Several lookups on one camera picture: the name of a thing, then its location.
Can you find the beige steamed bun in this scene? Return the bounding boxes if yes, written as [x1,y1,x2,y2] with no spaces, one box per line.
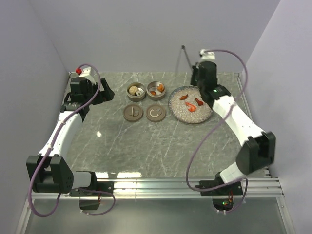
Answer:
[129,86,139,96]

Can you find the orange red meat piece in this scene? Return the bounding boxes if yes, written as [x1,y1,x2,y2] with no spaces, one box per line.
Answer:
[195,98,203,106]

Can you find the brown lid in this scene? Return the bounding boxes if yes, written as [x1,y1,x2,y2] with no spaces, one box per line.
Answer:
[146,104,166,122]
[123,104,143,122]

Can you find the small orange food piece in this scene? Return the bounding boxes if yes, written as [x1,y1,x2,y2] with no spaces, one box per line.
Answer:
[180,94,188,100]

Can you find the metal tongs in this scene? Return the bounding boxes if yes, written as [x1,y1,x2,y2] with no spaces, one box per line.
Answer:
[175,45,193,73]

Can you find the red shrimp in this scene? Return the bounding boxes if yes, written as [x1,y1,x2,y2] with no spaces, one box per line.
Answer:
[185,102,196,112]

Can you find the orange fried nugget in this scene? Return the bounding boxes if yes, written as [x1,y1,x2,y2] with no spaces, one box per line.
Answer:
[157,83,164,92]

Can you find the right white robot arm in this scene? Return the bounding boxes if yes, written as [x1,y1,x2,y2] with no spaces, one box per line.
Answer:
[191,61,276,195]

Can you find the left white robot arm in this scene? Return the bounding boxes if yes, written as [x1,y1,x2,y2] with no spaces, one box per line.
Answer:
[26,76,115,196]

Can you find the left steel lunch container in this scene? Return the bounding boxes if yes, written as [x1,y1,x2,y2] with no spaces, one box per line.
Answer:
[126,82,146,102]

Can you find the steel lunch container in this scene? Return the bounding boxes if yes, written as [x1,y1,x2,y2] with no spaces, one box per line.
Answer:
[126,82,146,102]
[146,81,166,100]

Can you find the right steel lunch container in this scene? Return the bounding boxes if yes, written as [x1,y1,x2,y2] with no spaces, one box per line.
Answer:
[146,81,166,100]

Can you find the speckled ceramic plate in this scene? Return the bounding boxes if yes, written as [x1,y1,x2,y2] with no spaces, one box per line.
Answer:
[168,86,213,124]

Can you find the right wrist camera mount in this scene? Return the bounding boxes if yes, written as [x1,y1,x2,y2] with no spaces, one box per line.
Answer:
[199,49,215,62]

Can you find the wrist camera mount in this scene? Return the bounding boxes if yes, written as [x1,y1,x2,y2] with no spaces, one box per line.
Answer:
[76,67,97,84]
[199,49,215,62]

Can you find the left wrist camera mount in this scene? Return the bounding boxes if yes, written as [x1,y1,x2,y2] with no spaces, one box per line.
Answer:
[76,67,97,84]

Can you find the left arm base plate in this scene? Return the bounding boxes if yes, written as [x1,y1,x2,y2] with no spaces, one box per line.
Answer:
[69,181,114,197]

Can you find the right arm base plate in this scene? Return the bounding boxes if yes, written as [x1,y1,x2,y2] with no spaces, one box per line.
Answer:
[195,180,243,196]

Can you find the aluminium rail frame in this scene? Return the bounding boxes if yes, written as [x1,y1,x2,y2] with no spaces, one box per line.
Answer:
[19,72,295,234]

